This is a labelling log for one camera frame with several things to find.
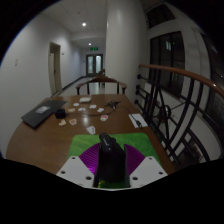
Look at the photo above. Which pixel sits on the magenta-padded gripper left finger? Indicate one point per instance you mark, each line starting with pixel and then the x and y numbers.
pixel 80 168

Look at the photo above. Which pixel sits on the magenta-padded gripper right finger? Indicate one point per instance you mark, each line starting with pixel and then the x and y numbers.
pixel 143 168

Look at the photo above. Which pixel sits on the black computer mouse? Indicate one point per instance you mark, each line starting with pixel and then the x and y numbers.
pixel 111 161

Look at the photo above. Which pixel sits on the white figure sticker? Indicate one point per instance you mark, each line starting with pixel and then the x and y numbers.
pixel 90 129

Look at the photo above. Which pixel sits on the orange and white sticker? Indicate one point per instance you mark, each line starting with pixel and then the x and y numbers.
pixel 72 121

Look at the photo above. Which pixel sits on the white card with pen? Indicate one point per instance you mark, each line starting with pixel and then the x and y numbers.
pixel 136 120

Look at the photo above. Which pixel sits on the beige animal sticker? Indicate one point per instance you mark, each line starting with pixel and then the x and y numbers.
pixel 62 122

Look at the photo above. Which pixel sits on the red and white sticker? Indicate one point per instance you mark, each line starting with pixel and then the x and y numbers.
pixel 104 117

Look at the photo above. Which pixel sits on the small black box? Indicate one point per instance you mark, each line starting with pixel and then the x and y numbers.
pixel 60 114

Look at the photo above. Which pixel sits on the small white sticker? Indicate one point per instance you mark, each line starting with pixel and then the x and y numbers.
pixel 81 109
pixel 93 106
pixel 100 109
pixel 76 104

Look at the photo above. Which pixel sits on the small beige sticker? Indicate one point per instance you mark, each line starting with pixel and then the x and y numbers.
pixel 71 109

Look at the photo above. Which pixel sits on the black closed laptop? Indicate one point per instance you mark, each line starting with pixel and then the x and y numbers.
pixel 41 113

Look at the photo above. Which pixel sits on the small white box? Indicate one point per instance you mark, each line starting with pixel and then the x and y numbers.
pixel 85 99

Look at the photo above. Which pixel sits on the distant wooden chair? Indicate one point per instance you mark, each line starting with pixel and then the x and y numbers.
pixel 101 72

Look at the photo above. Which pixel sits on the black railing with wooden handrail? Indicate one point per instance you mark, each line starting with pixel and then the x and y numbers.
pixel 180 74

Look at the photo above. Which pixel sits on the side doorway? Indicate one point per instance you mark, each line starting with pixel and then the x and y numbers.
pixel 55 68

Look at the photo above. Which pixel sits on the glass double door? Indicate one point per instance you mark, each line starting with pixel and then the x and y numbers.
pixel 94 65

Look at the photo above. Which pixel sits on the tall dark window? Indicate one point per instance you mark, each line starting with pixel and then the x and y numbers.
pixel 166 63

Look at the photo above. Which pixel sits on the green exit sign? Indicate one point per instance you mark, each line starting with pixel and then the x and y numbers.
pixel 94 49

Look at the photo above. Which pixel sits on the small dark transom window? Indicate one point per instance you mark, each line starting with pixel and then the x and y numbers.
pixel 160 15

